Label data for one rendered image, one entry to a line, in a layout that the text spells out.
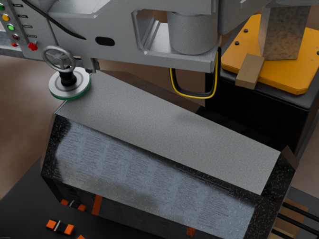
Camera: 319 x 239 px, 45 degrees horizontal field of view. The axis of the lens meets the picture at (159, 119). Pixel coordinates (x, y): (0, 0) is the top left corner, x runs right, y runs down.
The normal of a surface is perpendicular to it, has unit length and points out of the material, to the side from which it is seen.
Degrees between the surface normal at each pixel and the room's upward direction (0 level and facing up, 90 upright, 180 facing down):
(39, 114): 0
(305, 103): 0
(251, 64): 0
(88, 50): 90
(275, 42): 90
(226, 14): 90
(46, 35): 90
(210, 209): 45
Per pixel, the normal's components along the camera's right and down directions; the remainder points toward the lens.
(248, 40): -0.09, -0.61
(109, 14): -0.26, 0.78
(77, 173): -0.40, 0.08
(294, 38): -0.04, 0.79
